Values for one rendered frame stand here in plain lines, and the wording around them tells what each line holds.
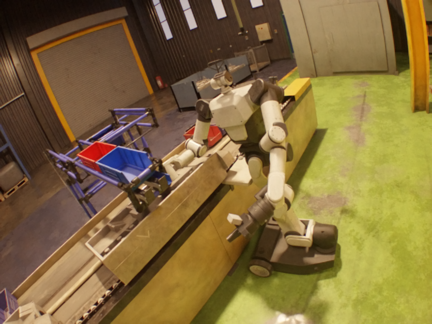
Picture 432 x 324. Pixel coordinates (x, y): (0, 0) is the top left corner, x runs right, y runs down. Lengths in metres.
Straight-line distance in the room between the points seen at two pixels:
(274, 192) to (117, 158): 0.89
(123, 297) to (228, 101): 1.17
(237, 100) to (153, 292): 1.17
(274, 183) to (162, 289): 0.94
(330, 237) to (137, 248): 1.26
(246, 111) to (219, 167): 0.53
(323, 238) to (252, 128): 0.94
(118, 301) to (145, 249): 0.33
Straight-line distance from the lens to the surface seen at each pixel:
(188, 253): 1.52
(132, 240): 1.26
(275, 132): 1.00
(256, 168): 1.40
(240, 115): 1.21
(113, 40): 13.43
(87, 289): 1.59
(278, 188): 0.92
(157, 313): 1.58
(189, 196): 1.43
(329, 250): 1.85
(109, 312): 1.36
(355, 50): 6.59
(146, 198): 1.09
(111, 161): 1.38
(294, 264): 1.81
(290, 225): 1.73
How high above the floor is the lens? 1.70
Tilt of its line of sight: 28 degrees down
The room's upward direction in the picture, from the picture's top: 20 degrees counter-clockwise
